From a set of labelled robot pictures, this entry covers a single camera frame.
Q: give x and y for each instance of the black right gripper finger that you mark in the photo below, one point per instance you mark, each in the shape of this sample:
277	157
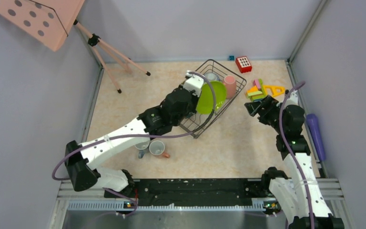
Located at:
253	111
255	105

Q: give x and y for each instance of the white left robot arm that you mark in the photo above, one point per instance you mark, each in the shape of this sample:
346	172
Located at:
83	160

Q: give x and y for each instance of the lime green plate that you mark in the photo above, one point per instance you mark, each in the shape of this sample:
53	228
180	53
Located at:
206	100

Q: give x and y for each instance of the large pink mug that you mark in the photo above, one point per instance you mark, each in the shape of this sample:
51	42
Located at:
230	85

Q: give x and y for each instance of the grey white mug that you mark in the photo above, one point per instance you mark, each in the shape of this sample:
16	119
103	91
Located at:
142	148

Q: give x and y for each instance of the red toy block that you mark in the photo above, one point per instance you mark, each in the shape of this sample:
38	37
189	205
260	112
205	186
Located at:
243	64

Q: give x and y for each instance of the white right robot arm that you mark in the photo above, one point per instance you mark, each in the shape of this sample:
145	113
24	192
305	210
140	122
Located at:
297	193

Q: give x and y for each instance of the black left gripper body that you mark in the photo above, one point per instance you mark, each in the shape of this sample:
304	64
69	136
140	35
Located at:
192	108

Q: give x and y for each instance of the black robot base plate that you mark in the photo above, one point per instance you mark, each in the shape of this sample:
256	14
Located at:
221	192

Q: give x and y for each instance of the pink tripod stand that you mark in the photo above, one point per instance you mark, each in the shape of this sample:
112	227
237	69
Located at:
94	40

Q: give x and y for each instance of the purple handle tool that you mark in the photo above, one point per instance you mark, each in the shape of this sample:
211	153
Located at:
313	124

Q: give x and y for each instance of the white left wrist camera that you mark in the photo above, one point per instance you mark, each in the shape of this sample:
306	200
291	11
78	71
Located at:
193	83

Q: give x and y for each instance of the pink dotted board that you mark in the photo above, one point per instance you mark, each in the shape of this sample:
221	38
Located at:
48	21

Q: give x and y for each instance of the grey wire dish rack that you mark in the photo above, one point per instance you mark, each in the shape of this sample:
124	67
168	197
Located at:
196	122

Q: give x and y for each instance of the yellow triangle toy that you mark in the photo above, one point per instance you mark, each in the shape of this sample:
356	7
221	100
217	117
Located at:
273	90

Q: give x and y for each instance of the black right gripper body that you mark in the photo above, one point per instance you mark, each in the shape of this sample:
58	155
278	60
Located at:
271	116

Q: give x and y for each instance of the red patterned bowl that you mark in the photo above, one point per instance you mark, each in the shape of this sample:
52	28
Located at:
212	76

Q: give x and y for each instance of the small pink mug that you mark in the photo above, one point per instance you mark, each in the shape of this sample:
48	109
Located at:
157	148

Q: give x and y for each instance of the colourful toy block stack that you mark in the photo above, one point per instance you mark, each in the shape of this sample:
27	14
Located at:
257	92

